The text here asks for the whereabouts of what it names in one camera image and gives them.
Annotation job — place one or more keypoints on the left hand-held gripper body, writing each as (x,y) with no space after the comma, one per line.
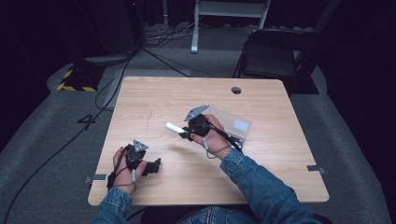
(134,157)

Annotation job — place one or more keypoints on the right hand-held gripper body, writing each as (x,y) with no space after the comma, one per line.
(199,124)

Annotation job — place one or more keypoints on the white cylindrical glue stick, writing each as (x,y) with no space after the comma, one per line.
(174,127)

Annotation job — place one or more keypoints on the clear plastic pencil case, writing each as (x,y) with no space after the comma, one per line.
(236,124)

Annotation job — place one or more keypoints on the person's left hand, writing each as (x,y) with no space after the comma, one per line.
(124,177)

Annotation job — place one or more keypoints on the person's right hand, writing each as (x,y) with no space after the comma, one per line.
(216,140)

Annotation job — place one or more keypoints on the grey tape strip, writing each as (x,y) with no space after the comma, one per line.
(315,169)
(96,178)

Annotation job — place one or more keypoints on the person's legs in jeans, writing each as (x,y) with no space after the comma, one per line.
(218,216)

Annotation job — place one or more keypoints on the black yellow striped base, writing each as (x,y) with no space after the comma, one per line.
(79,79)

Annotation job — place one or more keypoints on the black folding chair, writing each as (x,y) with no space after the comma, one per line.
(274,59)

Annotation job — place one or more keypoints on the dark equipment stand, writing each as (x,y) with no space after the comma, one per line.
(115,34)

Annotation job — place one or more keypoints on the white metal stand frame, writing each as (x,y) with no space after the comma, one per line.
(229,9)

